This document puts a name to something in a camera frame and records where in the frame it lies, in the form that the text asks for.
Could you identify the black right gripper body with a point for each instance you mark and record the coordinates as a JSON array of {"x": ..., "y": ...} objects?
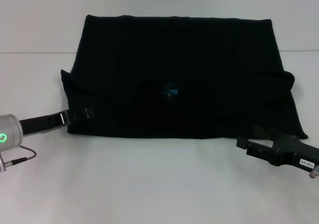
[{"x": 291, "y": 149}]

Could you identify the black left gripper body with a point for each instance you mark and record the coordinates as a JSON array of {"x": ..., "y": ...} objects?
[{"x": 42, "y": 125}]

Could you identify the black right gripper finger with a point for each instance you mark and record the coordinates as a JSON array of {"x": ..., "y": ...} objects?
[
  {"x": 261, "y": 132},
  {"x": 249, "y": 146}
]

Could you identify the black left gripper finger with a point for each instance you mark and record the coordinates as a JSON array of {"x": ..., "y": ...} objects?
[{"x": 82, "y": 115}]

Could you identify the black shirt with FREE print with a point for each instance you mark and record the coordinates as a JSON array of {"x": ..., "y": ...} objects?
[{"x": 174, "y": 72}]

